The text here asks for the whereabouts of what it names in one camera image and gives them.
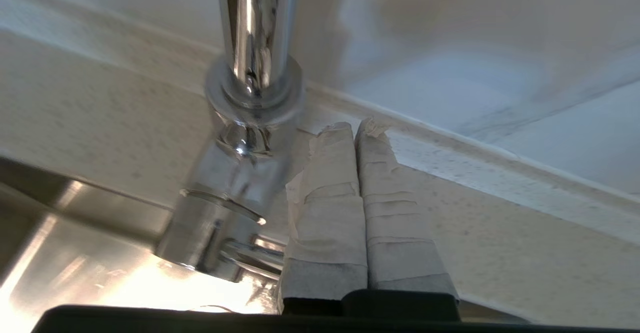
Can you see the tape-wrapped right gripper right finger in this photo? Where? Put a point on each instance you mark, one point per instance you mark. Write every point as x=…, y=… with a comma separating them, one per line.
x=395, y=233

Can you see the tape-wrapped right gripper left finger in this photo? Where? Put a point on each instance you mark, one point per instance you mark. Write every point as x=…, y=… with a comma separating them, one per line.
x=325, y=223

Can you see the stainless steel sink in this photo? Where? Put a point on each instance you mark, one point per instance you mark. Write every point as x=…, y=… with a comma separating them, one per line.
x=75, y=253

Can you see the chrome gooseneck faucet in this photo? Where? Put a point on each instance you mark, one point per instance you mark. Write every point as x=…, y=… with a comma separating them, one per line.
x=255, y=48

